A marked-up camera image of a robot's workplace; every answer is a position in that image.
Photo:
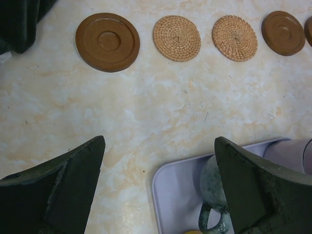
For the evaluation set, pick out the dark wooden coaster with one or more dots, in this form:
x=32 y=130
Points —
x=308 y=30
x=283 y=33
x=107 y=42

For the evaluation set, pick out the black floral blanket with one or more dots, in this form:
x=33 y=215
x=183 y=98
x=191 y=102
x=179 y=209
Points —
x=18 y=23

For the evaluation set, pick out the light woven rattan coaster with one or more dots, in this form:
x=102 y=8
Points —
x=176 y=38

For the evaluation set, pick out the yellow ceramic mug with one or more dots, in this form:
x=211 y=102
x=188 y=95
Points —
x=193 y=232

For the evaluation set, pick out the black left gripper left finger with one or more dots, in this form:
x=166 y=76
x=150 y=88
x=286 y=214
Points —
x=54 y=197

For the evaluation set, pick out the lavender plastic tray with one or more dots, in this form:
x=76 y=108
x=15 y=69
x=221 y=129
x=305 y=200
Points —
x=176 y=191

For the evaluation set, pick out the grey ceramic mug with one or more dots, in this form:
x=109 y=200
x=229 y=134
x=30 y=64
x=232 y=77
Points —
x=213 y=199

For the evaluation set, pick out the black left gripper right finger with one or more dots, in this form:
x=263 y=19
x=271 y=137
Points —
x=263 y=197

